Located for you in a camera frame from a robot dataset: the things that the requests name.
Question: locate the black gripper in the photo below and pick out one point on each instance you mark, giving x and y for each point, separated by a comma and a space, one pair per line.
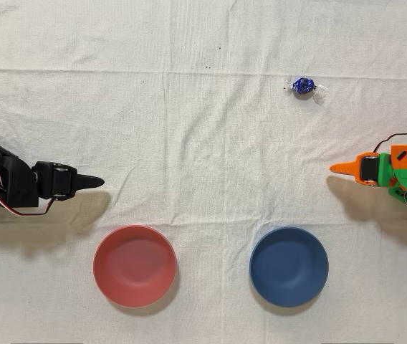
61, 181

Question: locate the green and orange gripper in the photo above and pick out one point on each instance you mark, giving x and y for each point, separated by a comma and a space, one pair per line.
367, 170

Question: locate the blue candy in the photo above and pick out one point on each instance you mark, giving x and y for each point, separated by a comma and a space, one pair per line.
303, 85

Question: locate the pink bowl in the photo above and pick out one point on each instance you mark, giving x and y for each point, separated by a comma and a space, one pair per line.
134, 267

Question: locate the blue bowl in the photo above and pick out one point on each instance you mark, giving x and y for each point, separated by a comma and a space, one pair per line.
289, 267

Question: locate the white wrinkled tablecloth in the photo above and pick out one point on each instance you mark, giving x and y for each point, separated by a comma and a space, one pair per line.
203, 143

